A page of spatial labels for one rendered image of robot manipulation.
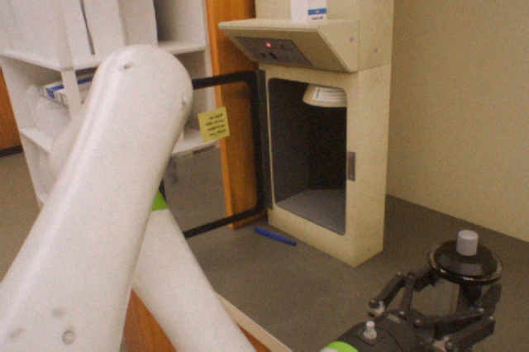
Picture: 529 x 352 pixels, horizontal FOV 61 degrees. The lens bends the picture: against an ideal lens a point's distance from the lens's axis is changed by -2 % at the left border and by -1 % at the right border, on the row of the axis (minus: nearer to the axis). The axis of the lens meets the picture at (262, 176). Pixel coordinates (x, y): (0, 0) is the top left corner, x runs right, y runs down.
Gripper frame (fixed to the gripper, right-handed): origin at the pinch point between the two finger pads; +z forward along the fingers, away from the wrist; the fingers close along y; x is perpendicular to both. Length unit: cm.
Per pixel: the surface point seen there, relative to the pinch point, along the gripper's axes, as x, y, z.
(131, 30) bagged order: -30, 171, 29
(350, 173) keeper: -5.3, 33.8, 13.4
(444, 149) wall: 2, 36, 57
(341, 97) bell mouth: -20.6, 40.5, 18.1
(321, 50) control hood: -33.0, 35.6, 6.7
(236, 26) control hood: -37, 57, 3
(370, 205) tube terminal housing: 4.1, 32.2, 18.8
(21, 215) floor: 114, 355, -10
